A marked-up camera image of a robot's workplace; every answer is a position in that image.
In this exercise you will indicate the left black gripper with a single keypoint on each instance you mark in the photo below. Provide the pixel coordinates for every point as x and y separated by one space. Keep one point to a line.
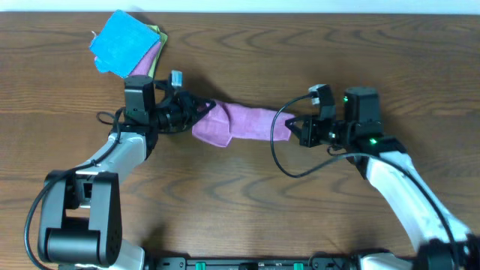
186 111

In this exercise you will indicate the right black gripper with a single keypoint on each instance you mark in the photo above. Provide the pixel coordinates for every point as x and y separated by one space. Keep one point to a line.
307 131

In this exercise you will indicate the purple microfiber cloth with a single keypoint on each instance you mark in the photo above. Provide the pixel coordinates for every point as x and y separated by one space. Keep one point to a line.
227 121

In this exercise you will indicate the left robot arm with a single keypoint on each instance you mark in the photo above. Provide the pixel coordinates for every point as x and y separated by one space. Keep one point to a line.
80 218

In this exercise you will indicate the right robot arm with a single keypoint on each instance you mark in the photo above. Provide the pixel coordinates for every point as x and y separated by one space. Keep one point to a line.
440 240

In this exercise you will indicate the green folded cloth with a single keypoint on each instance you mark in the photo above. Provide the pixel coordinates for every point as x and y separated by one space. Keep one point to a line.
155 52

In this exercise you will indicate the blue folded cloth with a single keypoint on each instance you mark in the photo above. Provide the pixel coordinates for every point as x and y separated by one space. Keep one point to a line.
123 42

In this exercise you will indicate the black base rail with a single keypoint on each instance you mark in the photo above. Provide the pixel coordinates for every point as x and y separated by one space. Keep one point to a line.
314 263

